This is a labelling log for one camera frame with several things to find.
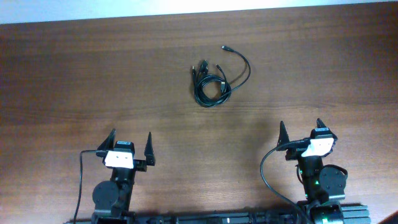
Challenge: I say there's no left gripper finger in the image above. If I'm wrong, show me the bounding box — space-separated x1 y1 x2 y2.
144 132 155 166
97 129 116 151

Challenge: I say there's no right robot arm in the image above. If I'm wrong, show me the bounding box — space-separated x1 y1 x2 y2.
277 119 348 223

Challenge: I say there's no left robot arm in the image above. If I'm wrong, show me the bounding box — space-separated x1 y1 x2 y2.
91 129 155 224

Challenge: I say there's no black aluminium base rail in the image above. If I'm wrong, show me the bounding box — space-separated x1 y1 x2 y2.
63 203 373 224

